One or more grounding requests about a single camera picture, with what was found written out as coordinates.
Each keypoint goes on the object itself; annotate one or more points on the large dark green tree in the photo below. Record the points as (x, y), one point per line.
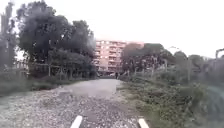
(53, 40)

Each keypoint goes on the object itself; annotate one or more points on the green grass strip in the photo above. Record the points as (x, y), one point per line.
(23, 85)

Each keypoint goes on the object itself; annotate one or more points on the wooden post fence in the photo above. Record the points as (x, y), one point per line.
(50, 70)

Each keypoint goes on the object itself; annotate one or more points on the grey gravel path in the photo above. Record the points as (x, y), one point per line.
(91, 91)

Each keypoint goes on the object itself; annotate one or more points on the tall thin tree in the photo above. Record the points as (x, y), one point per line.
(6, 40)

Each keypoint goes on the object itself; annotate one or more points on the red brick apartment building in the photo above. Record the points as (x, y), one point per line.
(109, 55)

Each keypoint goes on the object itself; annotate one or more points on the green weedy verge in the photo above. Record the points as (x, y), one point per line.
(173, 100)

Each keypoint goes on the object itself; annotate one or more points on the person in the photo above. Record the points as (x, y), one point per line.
(116, 75)

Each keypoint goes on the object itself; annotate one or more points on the row of trees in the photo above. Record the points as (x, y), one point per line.
(156, 56)

